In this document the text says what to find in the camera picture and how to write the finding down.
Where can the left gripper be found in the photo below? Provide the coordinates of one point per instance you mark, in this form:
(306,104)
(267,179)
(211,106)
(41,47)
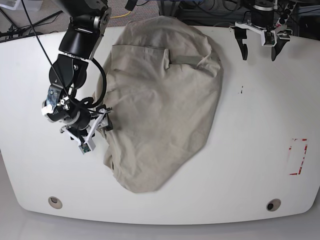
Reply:
(240,33)

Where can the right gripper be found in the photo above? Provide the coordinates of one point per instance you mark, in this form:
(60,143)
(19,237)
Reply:
(84,127)

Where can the beige T-shirt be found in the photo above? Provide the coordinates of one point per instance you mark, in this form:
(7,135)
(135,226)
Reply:
(164,81)

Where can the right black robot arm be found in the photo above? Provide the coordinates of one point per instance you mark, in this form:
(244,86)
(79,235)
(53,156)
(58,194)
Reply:
(88,20)

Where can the white power strip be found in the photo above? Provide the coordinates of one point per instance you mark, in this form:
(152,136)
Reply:
(284,14)

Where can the red tape rectangle marking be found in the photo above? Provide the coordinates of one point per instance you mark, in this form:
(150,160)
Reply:
(296,156)

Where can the black tripod stand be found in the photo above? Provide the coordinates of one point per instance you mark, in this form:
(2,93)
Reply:
(47,20)

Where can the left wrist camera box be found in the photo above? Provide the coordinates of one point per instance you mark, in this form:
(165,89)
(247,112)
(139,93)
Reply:
(268,38)

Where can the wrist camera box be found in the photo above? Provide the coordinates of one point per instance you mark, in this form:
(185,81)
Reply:
(87,146)
(268,38)

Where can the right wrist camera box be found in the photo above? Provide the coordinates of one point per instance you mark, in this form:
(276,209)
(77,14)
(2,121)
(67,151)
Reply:
(87,146)

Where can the left table cable grommet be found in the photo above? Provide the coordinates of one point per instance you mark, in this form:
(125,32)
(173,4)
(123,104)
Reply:
(55,203)

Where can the table cable grommet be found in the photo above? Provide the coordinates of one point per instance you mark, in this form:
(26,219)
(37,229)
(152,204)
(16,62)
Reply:
(273,205)
(55,203)

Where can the right table cable grommet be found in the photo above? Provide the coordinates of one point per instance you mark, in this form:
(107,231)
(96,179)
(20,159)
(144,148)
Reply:
(273,205)

